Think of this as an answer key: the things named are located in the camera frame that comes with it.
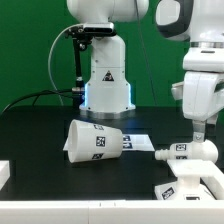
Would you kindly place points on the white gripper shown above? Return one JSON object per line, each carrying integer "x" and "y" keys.
{"x": 200, "y": 100}

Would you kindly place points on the white lamp bulb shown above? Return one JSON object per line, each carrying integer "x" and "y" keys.
{"x": 194, "y": 150}

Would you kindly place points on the white lamp base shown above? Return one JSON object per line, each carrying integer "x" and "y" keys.
{"x": 189, "y": 184}

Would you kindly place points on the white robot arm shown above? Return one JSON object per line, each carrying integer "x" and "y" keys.
{"x": 201, "y": 22}

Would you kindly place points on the white lamp shade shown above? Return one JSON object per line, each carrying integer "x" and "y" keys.
{"x": 80, "y": 130}

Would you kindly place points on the white paper with tags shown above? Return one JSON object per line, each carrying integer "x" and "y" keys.
{"x": 127, "y": 142}

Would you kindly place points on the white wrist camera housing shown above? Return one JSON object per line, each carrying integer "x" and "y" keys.
{"x": 206, "y": 60}

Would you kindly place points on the black camera on stand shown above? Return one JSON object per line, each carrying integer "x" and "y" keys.
{"x": 82, "y": 35}

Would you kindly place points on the white left rail block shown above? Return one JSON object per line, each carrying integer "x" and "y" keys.
{"x": 4, "y": 172}

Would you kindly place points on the white front rail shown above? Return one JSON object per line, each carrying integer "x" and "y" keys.
{"x": 112, "y": 212}

